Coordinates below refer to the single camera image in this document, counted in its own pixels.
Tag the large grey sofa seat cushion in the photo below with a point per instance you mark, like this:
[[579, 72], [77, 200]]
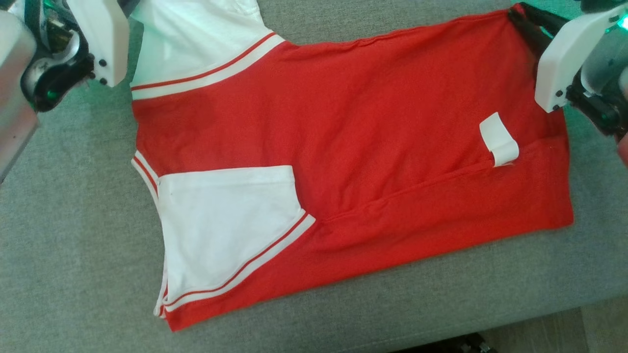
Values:
[[73, 245]]

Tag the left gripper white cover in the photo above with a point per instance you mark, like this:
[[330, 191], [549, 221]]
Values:
[[103, 39]]

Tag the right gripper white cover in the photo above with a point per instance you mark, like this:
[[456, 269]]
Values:
[[564, 59]]

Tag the red white jersey shirt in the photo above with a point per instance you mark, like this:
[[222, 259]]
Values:
[[368, 122]]

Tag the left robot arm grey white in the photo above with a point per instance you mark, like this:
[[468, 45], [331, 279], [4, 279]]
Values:
[[12, 98]]

